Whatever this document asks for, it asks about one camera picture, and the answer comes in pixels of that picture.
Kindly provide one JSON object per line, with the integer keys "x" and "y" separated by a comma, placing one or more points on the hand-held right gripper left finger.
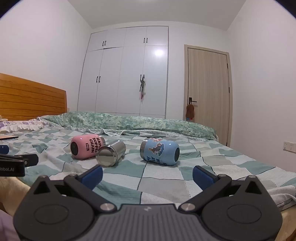
{"x": 91, "y": 177}

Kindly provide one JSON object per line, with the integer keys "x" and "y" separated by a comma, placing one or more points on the stainless steel cup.
{"x": 112, "y": 153}

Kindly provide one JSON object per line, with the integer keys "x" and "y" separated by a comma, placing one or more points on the beige mattress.
{"x": 289, "y": 222}

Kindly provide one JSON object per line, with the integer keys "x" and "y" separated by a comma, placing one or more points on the wooden headboard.
{"x": 30, "y": 99}

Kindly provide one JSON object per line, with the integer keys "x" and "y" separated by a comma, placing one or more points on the purple floral ruffled pillow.
{"x": 20, "y": 125}

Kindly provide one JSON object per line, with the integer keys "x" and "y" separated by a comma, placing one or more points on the white wall socket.
{"x": 290, "y": 146}

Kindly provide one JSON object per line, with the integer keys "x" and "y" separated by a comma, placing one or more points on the green checkered blanket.
{"x": 219, "y": 157}

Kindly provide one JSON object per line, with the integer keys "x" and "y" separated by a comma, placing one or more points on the grey hanging ornament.
{"x": 142, "y": 88}

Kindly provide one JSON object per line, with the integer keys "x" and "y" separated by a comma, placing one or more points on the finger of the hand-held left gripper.
{"x": 3, "y": 149}

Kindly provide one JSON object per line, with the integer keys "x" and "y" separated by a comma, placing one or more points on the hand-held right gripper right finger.
{"x": 203, "y": 177}

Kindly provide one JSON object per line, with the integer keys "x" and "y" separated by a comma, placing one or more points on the green floral quilt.
{"x": 129, "y": 122}

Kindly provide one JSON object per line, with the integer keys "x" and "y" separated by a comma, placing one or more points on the pink printed cup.
{"x": 86, "y": 147}

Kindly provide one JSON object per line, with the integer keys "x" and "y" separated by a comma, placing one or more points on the blue cartoon print cup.
{"x": 159, "y": 151}

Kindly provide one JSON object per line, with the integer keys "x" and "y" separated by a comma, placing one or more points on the white wardrobe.
{"x": 111, "y": 76}

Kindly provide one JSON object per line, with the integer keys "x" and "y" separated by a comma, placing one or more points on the light wooden door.
{"x": 208, "y": 78}

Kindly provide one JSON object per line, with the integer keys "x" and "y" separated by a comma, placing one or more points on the person's purple clothing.
{"x": 7, "y": 227}

